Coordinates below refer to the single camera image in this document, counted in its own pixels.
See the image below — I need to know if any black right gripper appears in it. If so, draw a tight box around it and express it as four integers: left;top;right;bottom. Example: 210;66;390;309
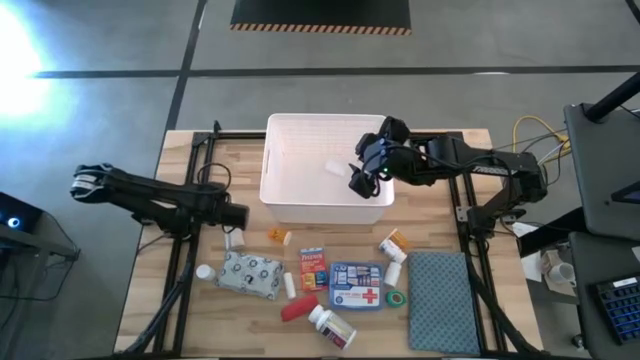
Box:
348;132;401;200

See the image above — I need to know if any white plastic bottle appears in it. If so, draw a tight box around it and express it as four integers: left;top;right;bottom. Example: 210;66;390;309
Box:
224;228;247;251

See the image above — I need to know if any small orange pill bottle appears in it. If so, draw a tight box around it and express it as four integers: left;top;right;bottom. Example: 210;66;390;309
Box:
267;228;293;246

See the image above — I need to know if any grey patterned soft pouch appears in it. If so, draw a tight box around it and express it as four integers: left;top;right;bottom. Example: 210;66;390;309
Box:
215;250;285;302

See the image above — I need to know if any white perforated plastic basket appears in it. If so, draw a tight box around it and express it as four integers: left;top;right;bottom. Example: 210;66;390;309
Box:
258;112;396;225

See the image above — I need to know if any orange pill bottle white cap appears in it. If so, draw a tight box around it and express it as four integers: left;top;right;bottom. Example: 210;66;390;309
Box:
387;228;411;251

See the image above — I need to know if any red Tylenol box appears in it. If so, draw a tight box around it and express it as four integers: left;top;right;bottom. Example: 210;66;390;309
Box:
298;247;330;293

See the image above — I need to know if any plain white pill bottle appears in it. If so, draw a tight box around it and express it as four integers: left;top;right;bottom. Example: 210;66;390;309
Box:
383;260;403;288

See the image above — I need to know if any blue first aid kit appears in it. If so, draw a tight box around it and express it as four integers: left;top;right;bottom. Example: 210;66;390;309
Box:
328;261;384;312

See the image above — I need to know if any red tube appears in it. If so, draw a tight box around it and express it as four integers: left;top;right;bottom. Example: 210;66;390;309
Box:
280;293;320;323

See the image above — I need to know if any large white labelled pill bottle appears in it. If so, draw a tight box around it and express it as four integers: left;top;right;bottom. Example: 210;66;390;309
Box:
307;304;358;351

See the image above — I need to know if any blue patterned cloth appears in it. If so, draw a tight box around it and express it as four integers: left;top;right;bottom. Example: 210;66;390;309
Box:
406;251;482;356

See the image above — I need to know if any black striped-edge floor mat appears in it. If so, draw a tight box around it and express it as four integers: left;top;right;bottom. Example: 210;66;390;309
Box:
229;0;413;36

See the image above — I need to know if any white paper sheet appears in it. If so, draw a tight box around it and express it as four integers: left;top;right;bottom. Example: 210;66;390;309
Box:
519;249;544;284

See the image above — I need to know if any white mug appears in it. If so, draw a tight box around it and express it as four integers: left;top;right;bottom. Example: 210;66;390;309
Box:
548;262;577;289

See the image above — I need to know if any black device with blue light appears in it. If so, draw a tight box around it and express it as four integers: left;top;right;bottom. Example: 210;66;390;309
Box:
0;192;44;234

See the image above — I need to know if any black desk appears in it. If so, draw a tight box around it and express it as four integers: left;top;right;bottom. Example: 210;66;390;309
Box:
563;102;640;241

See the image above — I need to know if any black low desk surface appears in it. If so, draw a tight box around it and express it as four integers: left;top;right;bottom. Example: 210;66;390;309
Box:
569;232;640;360

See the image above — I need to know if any black pole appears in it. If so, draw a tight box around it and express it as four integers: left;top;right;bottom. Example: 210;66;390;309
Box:
584;72;640;123

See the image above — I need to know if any black tray with blue slots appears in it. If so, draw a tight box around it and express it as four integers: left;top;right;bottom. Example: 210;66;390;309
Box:
589;273;640;346

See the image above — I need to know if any black aluminium table frame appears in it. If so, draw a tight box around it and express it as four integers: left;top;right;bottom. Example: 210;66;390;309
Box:
112;119;549;360

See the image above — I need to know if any yellow cable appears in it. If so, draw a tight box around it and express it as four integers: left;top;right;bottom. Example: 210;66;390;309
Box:
512;115;571;166

